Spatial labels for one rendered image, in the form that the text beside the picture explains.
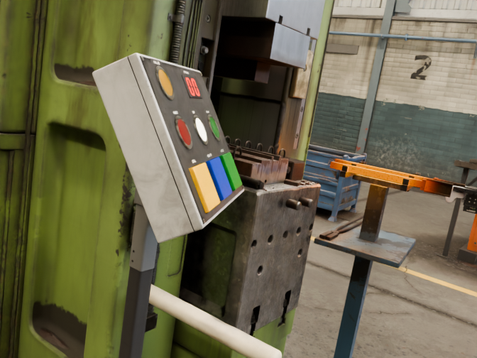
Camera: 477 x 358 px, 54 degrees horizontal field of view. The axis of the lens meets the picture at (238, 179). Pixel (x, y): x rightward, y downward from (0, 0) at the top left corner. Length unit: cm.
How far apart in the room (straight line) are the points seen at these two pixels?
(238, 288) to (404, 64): 814
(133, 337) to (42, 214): 64
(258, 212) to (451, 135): 776
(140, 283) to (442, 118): 825
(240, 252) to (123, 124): 69
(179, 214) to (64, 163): 82
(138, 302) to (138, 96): 43
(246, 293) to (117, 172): 50
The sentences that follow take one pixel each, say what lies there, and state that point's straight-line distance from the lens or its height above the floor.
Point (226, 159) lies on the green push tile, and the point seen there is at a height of 103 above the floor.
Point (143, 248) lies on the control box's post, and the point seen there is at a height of 85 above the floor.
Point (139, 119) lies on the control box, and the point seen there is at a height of 110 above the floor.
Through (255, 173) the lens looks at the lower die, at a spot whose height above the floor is 95.
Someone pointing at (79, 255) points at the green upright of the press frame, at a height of 63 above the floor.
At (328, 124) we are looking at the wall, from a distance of 969.
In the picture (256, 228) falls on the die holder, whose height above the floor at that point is 81.
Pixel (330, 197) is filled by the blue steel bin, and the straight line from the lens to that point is 512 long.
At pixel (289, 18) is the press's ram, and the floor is 139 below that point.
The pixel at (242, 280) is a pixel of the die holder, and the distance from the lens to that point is 134.
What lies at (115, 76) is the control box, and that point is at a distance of 74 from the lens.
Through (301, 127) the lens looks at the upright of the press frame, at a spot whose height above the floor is 108.
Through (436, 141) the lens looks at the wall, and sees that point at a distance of 897.
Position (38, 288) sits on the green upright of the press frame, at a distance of 162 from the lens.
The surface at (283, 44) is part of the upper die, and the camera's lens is 135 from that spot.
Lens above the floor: 116
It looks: 10 degrees down
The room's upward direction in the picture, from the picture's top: 9 degrees clockwise
